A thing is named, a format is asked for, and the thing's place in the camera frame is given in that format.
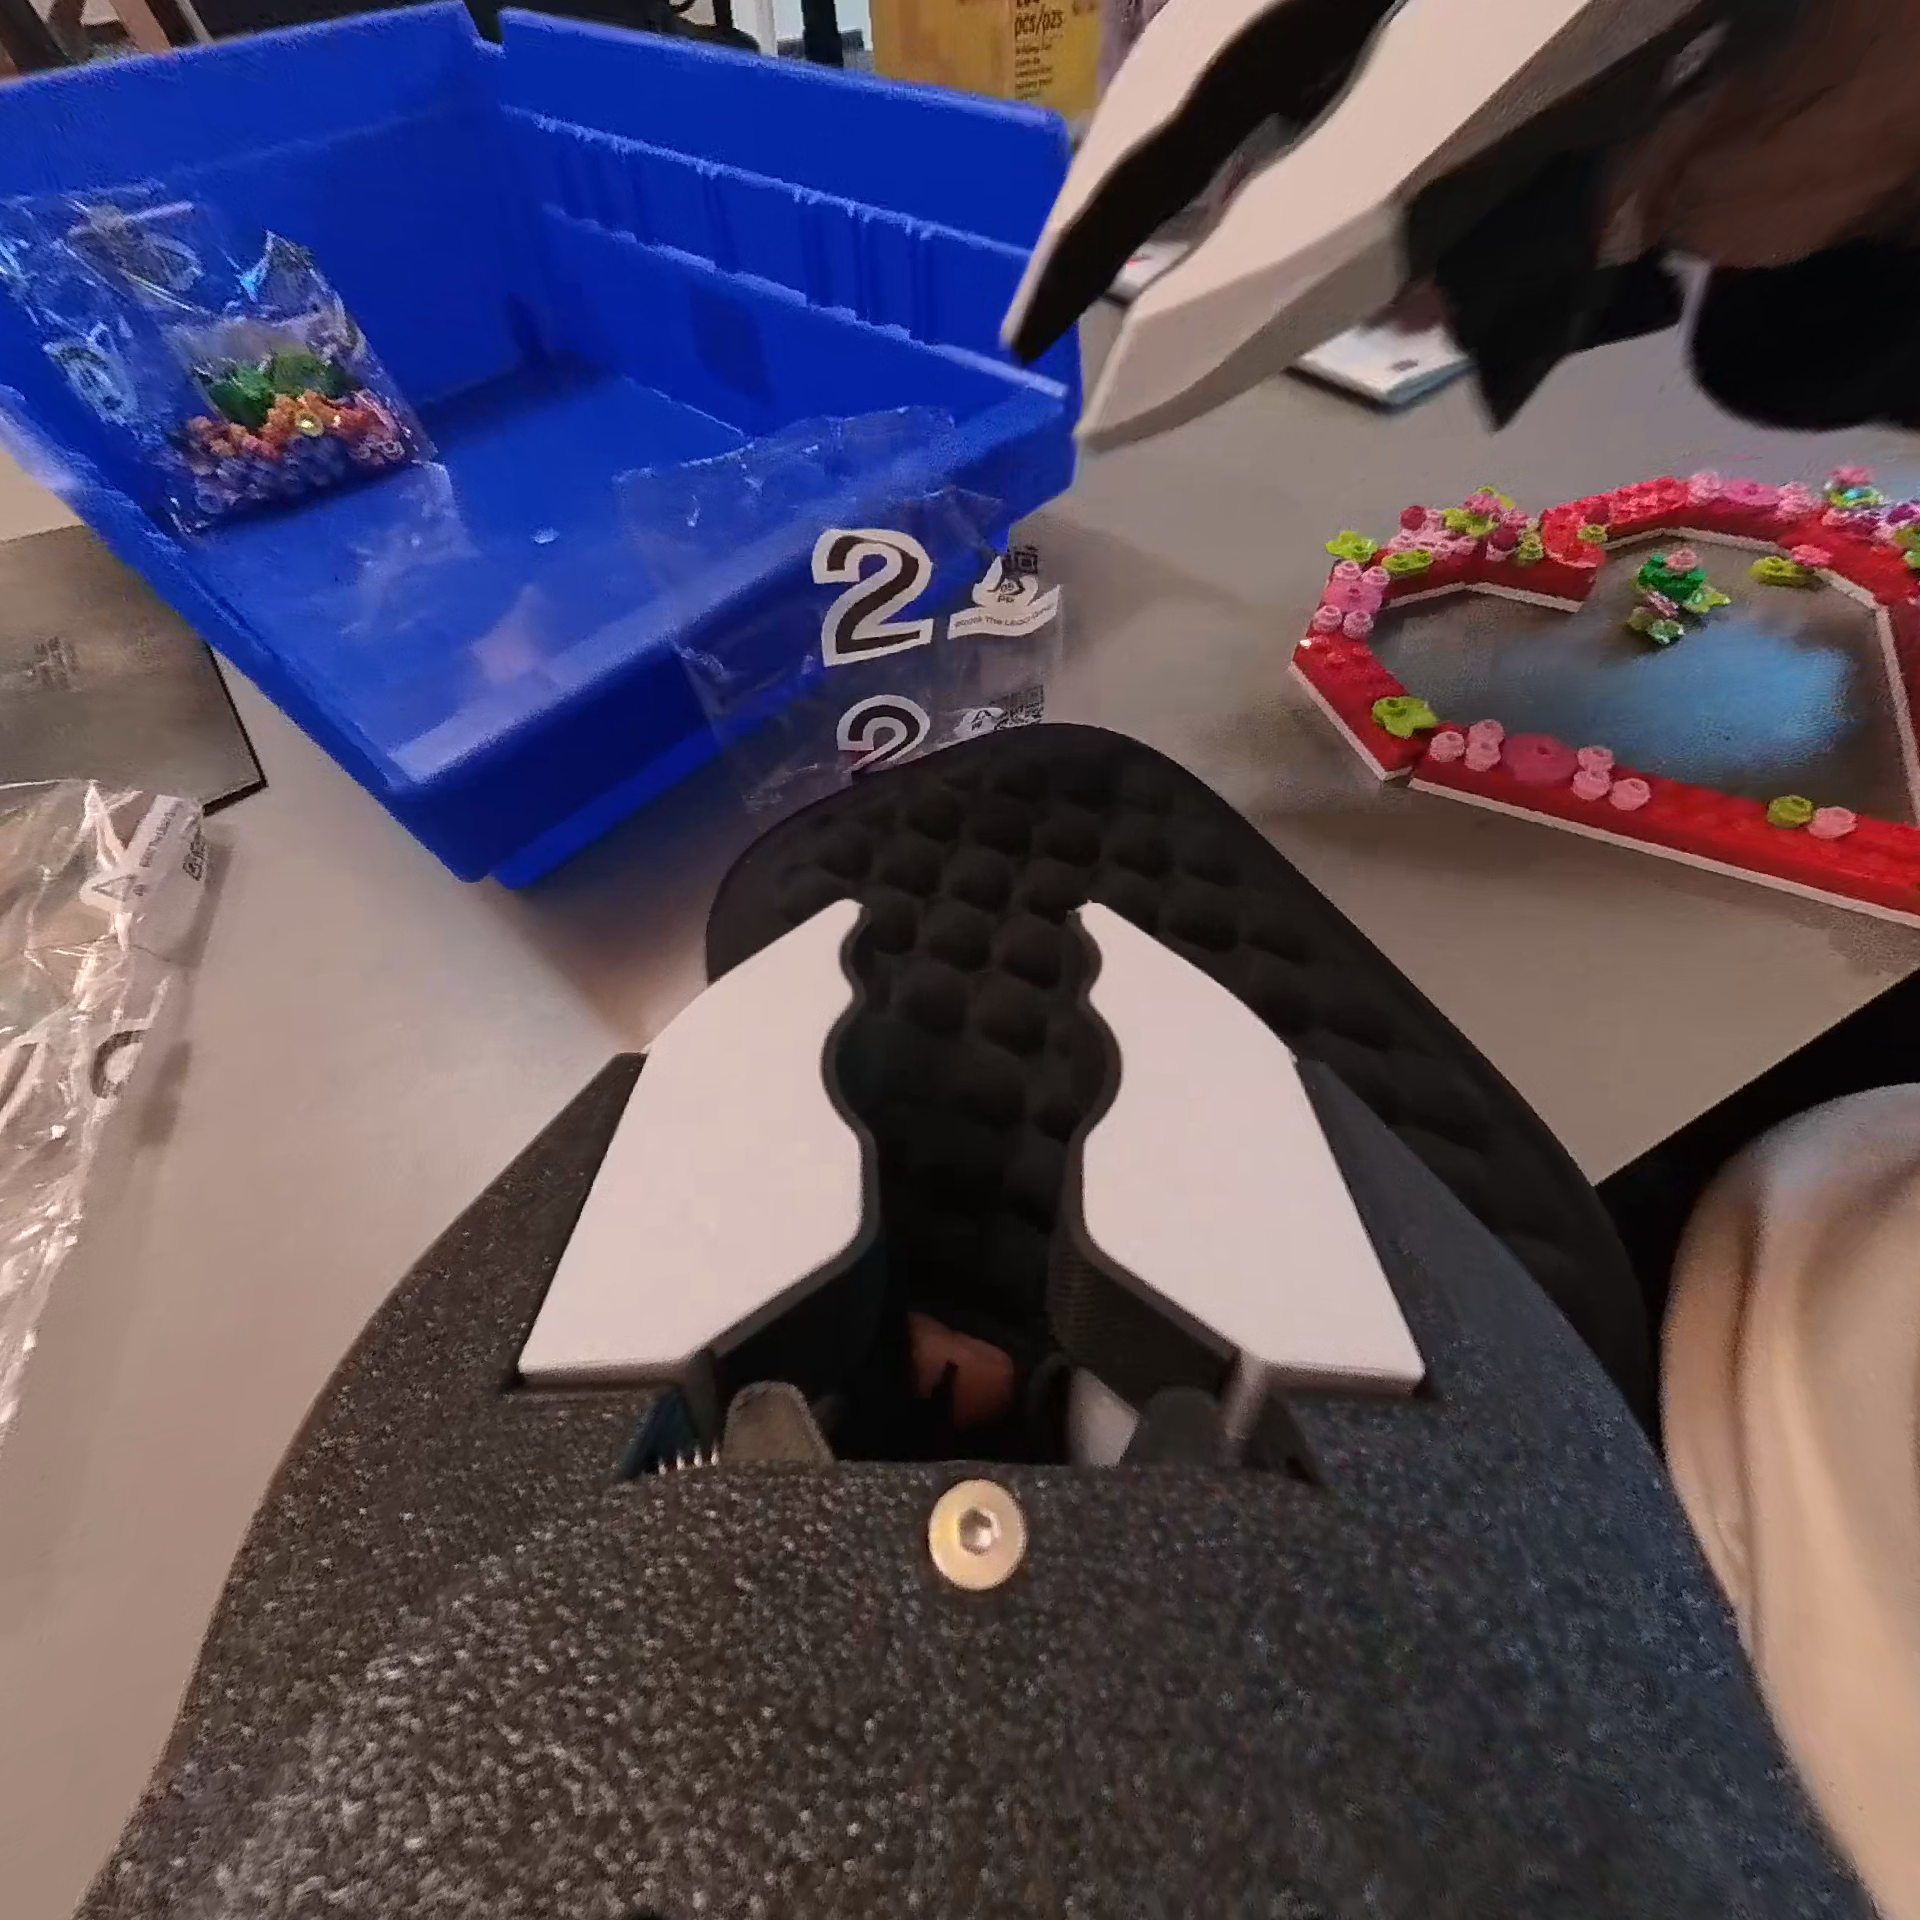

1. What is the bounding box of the white booklet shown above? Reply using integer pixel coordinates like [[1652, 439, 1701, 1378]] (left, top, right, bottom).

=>
[[1297, 292, 1482, 412]]

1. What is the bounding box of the bag of small colourful bricks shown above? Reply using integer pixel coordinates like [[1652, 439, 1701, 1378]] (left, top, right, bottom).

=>
[[156, 233, 440, 539]]

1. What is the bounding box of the crumpled clear plastic bag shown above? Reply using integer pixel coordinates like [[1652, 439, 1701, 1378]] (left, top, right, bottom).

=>
[[0, 777, 231, 1447]]

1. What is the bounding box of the small flower brick cluster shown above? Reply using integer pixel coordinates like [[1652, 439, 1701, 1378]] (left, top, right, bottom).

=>
[[1625, 544, 1730, 651]]

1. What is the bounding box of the grey desk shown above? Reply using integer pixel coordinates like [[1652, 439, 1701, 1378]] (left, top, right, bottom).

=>
[[0, 301, 1920, 1668]]

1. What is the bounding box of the yellow toy set box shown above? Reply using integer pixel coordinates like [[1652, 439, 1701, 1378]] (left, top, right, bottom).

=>
[[871, 0, 1117, 122]]

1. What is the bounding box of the dark booklet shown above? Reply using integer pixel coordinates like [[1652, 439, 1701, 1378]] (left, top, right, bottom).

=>
[[0, 524, 277, 822]]

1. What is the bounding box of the red heart-shaped brick frame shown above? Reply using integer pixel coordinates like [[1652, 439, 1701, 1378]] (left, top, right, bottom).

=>
[[1293, 469, 1920, 933]]

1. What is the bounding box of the person's right hand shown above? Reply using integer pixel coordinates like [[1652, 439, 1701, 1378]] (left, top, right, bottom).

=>
[[1650, 0, 1920, 271]]

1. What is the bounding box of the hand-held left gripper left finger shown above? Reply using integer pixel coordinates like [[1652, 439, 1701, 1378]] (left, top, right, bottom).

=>
[[517, 896, 883, 1386]]

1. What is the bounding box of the clear numbered plastic bag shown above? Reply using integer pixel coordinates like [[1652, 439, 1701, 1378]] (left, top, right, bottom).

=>
[[614, 421, 1071, 821]]

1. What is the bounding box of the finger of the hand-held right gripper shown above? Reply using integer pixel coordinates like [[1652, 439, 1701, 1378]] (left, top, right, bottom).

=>
[[999, 0, 1417, 367], [1077, 0, 1717, 448]]

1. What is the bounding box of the person's beige clothing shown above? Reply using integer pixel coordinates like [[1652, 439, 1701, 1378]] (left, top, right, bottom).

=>
[[1656, 1081, 1920, 1920]]

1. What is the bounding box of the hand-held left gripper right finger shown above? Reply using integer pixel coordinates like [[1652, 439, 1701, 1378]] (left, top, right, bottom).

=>
[[1064, 901, 1429, 1447]]

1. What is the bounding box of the blue plastic bin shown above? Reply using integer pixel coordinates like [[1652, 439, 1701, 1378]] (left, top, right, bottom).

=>
[[0, 0, 1087, 893]]

